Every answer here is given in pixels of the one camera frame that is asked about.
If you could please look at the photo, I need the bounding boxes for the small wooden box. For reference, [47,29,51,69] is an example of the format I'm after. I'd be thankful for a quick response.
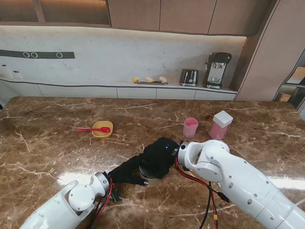
[277,93,292,103]

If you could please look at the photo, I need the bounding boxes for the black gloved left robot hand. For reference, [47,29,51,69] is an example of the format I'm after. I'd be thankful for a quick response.
[108,156,150,186]

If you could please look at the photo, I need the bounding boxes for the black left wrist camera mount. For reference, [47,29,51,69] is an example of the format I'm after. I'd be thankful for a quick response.
[111,190,122,203]

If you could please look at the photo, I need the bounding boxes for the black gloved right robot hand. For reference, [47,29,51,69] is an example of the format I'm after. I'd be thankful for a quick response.
[139,137,180,180]

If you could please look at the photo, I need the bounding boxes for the tan book on shelf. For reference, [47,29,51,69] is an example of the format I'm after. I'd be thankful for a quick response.
[289,66,305,84]

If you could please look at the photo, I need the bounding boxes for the black espresso machine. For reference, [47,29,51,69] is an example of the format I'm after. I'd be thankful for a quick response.
[202,52,233,90]

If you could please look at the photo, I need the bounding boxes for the pink container with white lid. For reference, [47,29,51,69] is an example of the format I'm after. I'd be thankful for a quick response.
[209,122,232,141]

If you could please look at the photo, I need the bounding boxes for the white square container lid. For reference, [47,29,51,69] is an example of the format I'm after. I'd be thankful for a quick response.
[213,110,234,128]

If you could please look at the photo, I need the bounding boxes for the black wall power strip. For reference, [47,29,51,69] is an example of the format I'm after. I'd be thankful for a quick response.
[0,49,75,60]

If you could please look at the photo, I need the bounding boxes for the red and black right arm cables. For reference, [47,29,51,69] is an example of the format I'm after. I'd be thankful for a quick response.
[175,158,232,229]

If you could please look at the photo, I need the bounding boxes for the yellow plastic bowl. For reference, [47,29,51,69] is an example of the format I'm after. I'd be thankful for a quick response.
[92,121,113,138]

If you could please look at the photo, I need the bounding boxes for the black and silver toaster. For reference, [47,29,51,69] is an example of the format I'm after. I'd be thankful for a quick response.
[179,68,200,87]

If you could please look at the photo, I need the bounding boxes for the dark open shelf unit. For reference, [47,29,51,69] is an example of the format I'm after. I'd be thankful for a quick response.
[274,49,305,111]

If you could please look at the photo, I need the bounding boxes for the brown wall cabinets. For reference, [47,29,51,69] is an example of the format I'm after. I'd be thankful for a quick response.
[0,0,272,37]

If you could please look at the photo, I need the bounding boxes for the dark cutting board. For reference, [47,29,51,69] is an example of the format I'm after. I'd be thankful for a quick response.
[137,81,168,86]

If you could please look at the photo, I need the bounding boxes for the red plastic spoon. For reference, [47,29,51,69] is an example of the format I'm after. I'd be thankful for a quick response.
[76,127,111,133]

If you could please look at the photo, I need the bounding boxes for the pink measuring cup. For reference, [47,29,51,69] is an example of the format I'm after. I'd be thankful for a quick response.
[183,117,199,138]

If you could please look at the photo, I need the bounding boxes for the tall brown cabinet panel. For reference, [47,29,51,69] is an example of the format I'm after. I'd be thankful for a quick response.
[234,0,305,102]

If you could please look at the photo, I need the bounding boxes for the red and black arm cables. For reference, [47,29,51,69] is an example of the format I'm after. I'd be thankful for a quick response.
[81,177,115,229]
[175,158,232,229]

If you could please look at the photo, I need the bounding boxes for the white counter with drawers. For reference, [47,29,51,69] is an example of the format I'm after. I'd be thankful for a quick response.
[0,78,238,101]

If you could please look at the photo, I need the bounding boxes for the red and black left arm cables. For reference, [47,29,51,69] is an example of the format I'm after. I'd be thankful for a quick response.
[81,177,115,229]

